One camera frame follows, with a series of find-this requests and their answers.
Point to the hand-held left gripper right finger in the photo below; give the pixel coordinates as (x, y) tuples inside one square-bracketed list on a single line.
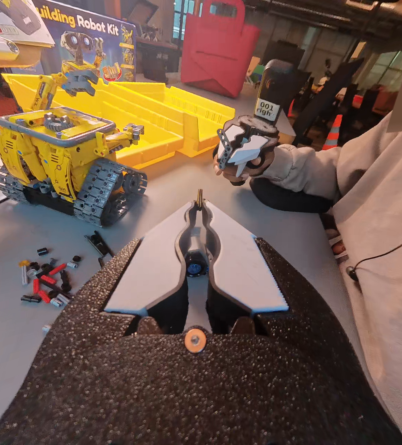
[(249, 278)]

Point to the grey desk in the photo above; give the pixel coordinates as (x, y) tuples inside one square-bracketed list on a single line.
[(187, 173)]

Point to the pile of small building pieces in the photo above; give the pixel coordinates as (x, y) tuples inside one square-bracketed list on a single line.
[(48, 278)]

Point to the orange traffic cone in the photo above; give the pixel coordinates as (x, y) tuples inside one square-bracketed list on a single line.
[(333, 135)]

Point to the black long beam piece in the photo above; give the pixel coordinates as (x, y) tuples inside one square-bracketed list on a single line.
[(100, 246)]

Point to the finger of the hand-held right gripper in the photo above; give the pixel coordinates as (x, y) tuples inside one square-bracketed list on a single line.
[(249, 147), (236, 132)]

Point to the grey block head assembly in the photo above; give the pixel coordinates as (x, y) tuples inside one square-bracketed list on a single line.
[(195, 267)]

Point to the yellow toy robot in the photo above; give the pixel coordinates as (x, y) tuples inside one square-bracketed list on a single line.
[(48, 153)]

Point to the black wrist rest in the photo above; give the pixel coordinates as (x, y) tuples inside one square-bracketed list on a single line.
[(291, 198)]

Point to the large yellow storage bin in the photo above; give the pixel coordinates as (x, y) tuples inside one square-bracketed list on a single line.
[(152, 114)]

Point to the person's right hand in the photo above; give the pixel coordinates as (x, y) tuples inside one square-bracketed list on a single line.
[(222, 172)]

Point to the robot kit box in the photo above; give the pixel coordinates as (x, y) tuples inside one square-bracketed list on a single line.
[(93, 27)]

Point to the red bag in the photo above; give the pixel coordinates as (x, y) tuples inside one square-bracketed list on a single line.
[(218, 52)]

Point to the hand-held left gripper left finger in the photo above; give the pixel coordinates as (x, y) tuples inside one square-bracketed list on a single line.
[(145, 278)]

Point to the person in beige hoodie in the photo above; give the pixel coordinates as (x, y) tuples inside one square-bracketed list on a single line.
[(378, 243)]

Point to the instruction booklet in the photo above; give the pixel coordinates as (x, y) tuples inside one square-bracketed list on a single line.
[(13, 21)]

